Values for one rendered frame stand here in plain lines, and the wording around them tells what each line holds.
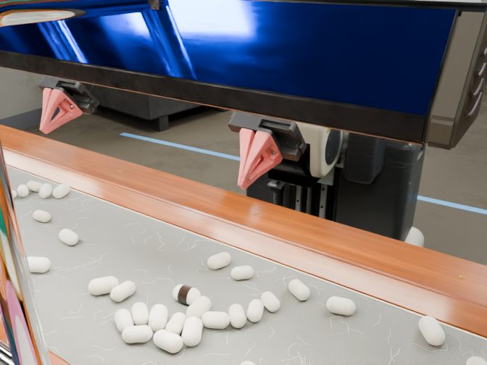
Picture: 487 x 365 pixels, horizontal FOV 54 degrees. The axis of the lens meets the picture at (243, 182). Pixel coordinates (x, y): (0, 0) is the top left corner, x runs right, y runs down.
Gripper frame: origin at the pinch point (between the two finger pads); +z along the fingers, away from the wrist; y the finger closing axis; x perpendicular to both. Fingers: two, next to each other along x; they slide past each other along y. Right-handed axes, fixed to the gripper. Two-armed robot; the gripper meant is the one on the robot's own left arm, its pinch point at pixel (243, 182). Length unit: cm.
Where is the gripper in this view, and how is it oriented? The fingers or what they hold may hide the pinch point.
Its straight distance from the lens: 65.3
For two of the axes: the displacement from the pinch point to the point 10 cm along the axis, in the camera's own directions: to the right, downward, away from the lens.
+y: 8.4, 2.4, -4.9
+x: 3.5, 4.7, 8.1
